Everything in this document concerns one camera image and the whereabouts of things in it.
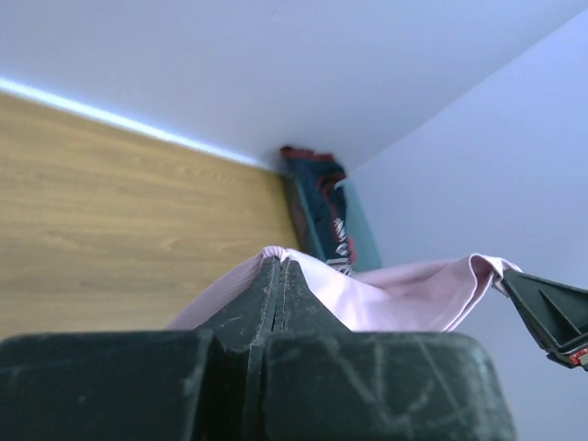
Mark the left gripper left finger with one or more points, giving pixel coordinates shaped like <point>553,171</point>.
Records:
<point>248,318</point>

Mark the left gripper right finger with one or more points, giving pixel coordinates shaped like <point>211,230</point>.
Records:
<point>297,310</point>

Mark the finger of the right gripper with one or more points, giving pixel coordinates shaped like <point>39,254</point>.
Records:
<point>555,314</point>

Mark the dark navy maroon garment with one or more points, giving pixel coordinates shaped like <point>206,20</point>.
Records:
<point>318,205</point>

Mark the pink tank top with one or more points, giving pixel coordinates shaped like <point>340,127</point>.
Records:
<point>423,297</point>

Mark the teal plastic basket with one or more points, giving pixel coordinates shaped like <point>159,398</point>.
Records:
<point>362,248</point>

